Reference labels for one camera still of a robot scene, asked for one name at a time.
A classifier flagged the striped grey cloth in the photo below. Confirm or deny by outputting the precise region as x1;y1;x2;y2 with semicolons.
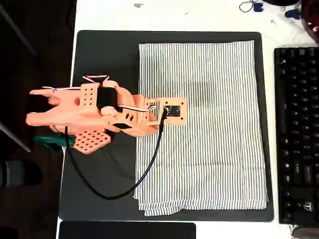
133;41;269;217

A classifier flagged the dark grey desk mat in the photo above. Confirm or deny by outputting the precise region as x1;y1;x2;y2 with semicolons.
58;30;274;222

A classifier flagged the green table clamp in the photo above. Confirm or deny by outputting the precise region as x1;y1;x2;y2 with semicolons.
33;134;75;152

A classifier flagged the black flat tablet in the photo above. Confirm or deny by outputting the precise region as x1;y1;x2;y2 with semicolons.
58;222;196;239

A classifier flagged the grey metal chair leg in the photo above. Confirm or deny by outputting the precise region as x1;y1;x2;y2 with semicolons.
0;4;38;58
0;121;32;152

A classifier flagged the grey box on floor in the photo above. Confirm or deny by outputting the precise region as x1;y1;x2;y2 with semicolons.
4;160;42;186

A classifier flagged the black keyboard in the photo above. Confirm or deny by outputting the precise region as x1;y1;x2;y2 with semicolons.
273;46;319;224

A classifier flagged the white paper sheet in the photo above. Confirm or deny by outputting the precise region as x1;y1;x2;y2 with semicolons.
254;14;311;48

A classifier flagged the wide blue plastic part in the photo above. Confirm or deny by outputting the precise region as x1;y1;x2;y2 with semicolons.
285;9;302;19

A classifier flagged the brown rounded object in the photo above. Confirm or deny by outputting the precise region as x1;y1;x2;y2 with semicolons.
291;225;319;239

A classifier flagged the dark red patterned object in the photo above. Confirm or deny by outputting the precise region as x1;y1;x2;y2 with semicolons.
300;0;319;45

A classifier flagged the orange camera mount plate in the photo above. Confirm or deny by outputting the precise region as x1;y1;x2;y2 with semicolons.
159;98;187;125

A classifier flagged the black camera cable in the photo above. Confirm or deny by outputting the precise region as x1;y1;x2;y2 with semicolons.
63;107;169;201

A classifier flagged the thin grey cord loop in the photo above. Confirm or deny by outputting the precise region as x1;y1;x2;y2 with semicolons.
239;0;260;13

